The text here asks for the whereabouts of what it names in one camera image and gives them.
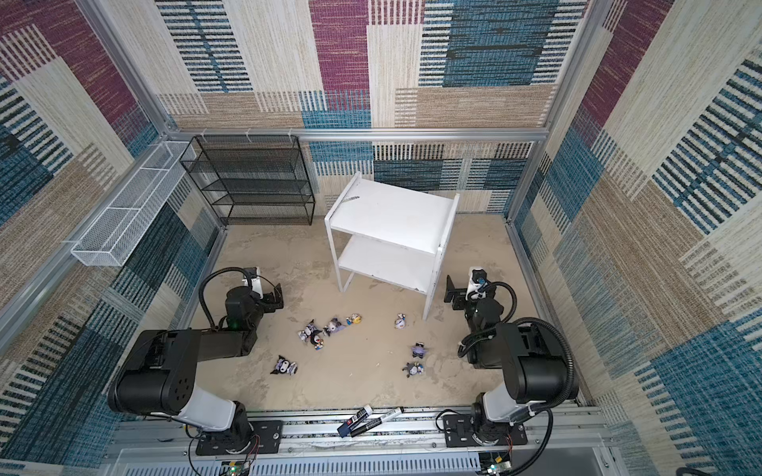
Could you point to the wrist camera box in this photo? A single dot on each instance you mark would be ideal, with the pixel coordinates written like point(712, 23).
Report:
point(253, 281)
point(477, 284)

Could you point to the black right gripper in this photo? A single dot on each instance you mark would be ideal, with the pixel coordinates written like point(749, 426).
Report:
point(455, 292)

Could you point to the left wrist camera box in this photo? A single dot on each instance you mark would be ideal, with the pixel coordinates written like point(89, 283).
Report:
point(253, 281)

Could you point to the black wire mesh shelf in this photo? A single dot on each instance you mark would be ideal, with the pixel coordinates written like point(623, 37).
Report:
point(252, 180)

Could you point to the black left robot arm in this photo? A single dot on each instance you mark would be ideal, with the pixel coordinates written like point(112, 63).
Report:
point(158, 376)

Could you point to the striped purple Kuromi figure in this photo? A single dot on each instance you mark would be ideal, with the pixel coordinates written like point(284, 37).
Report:
point(310, 333)

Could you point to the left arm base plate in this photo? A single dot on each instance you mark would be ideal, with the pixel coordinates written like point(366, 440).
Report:
point(259, 436)

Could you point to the small white purple figure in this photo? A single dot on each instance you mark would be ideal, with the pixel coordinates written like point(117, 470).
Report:
point(400, 321)

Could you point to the white two-tier shelf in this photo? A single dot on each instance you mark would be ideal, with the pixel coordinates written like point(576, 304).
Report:
point(392, 235)

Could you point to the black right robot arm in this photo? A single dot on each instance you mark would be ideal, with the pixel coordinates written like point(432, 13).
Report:
point(536, 361)

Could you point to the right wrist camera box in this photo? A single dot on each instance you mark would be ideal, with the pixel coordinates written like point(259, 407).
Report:
point(477, 284)

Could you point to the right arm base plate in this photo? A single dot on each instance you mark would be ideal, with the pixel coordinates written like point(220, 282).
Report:
point(468, 431)

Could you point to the purple hood Kuromi figure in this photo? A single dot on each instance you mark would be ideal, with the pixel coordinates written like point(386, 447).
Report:
point(419, 350)

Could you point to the black white marker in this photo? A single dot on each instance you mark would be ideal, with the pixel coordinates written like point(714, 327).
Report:
point(372, 424)

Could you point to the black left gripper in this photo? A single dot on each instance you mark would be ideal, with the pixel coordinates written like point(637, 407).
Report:
point(269, 297)

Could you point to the grey purple Kuromi figure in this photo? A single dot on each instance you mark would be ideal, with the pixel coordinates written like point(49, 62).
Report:
point(412, 369)

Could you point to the black marker blue label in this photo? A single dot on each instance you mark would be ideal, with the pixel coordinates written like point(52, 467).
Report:
point(355, 421)

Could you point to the white wire mesh basket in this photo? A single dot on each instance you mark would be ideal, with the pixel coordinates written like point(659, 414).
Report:
point(117, 231)

